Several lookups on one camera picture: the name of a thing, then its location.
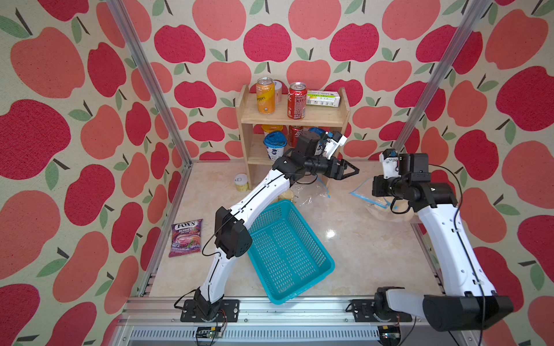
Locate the clear zip-top bag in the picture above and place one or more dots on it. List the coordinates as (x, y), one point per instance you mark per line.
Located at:
(306, 192)
(379, 207)

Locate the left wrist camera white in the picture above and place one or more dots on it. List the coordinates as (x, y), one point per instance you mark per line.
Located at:
(332, 141)

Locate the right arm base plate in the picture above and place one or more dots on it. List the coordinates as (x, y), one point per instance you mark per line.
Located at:
(367, 310)

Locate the teal plastic basket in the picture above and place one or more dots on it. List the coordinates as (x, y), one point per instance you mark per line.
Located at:
(286, 254)

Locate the small red can lower shelf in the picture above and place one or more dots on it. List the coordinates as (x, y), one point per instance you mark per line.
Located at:
(294, 132)

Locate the purple candy packet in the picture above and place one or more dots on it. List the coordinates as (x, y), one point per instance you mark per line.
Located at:
(186, 238)

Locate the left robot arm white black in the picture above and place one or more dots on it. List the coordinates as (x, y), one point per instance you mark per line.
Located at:
(312, 155)

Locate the yellow cup lower shelf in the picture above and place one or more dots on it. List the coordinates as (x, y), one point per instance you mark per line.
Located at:
(267, 129)

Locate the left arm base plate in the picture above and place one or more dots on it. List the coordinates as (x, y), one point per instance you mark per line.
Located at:
(225, 310)

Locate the pink can behind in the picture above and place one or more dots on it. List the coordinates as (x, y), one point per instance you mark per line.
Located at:
(278, 91)

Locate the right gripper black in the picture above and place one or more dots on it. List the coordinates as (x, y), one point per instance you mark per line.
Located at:
(377, 182)

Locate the blue-lid yogurt cup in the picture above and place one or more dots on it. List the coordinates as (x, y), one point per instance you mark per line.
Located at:
(275, 143)
(318, 131)

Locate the right blue-lid yogurt cup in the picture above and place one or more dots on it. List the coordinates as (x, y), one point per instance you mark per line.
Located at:
(318, 131)

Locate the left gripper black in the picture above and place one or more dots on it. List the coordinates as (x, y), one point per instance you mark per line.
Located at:
(338, 170)

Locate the white green box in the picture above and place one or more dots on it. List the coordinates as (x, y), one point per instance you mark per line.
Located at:
(323, 98)

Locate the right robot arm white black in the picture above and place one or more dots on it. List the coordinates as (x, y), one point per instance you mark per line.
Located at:
(470, 301)

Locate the left blue-lid yogurt cup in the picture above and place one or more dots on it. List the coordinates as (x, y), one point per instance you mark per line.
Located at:
(275, 143)

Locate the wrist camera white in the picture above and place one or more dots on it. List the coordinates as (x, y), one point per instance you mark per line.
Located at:
(389, 160)
(332, 141)

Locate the wooden two-tier shelf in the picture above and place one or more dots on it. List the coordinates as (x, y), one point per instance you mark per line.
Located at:
(254, 152)

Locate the orange soda can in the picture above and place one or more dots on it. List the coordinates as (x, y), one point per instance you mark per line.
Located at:
(265, 93)

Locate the red cola can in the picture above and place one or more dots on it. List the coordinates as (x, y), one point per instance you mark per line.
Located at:
(297, 100)

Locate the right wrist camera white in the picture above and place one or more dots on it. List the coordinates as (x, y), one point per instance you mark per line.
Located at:
(389, 160)

